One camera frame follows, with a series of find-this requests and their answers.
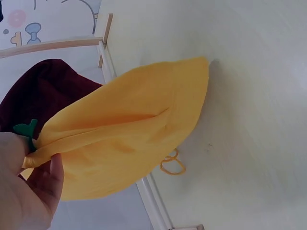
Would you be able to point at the person's left hand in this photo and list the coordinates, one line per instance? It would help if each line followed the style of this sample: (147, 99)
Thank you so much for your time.
(21, 191)

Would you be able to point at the yellow fabric pouch green leaf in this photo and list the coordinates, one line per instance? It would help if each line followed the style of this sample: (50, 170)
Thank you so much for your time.
(124, 134)

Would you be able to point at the person's body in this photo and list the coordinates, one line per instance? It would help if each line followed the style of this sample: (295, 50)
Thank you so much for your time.
(48, 91)

